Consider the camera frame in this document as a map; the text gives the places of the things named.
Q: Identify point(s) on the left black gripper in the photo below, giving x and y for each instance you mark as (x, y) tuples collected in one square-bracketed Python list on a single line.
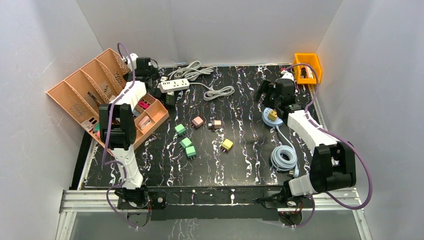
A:
[(164, 98)]

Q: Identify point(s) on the pink file rack organizer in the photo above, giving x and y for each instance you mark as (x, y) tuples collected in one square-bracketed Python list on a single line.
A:
[(97, 82)]

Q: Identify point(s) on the pink plug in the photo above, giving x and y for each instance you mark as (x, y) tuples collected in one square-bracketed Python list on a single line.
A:
[(214, 124)]

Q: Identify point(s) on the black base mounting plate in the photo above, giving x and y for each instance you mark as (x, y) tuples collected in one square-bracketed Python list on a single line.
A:
[(269, 203)]

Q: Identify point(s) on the pink plug adapter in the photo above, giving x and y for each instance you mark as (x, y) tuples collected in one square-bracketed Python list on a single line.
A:
[(197, 122)]

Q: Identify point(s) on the round blue socket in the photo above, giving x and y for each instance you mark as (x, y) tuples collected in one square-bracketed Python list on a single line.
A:
[(269, 123)]

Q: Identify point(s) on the yellow plug adapter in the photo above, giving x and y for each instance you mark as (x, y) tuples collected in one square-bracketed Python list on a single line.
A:
[(226, 145)]

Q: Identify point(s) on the pink stapler in tray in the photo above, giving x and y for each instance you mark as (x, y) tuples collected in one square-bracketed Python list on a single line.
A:
[(144, 122)]

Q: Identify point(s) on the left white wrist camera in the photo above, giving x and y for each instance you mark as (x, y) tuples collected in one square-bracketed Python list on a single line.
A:
[(130, 60)]

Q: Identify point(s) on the green plug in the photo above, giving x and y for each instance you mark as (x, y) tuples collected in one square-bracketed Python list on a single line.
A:
[(180, 130)]

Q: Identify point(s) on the magenta item in tray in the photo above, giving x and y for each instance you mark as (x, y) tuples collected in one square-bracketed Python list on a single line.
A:
[(143, 104)]

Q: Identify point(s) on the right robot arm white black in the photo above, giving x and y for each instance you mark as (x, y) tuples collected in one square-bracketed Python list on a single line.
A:
[(333, 164)]

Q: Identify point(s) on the green plug adapter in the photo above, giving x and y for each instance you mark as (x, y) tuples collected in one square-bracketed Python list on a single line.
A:
[(190, 152), (185, 143)]

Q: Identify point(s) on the orange storage bin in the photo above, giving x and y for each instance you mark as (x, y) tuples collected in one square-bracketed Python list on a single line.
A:
[(304, 74)]

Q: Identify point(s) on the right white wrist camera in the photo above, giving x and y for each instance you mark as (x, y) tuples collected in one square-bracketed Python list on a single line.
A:
[(287, 74)]

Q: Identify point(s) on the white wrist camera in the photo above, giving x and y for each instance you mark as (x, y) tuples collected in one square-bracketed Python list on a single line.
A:
[(287, 74), (130, 60)]

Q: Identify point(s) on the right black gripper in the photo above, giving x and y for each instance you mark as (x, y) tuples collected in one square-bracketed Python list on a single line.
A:
[(268, 87)]

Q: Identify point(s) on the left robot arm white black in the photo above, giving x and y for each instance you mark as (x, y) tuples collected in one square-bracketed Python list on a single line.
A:
[(118, 132)]

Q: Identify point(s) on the yellow plug on round socket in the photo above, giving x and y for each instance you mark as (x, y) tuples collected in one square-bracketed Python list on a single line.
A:
[(272, 115)]

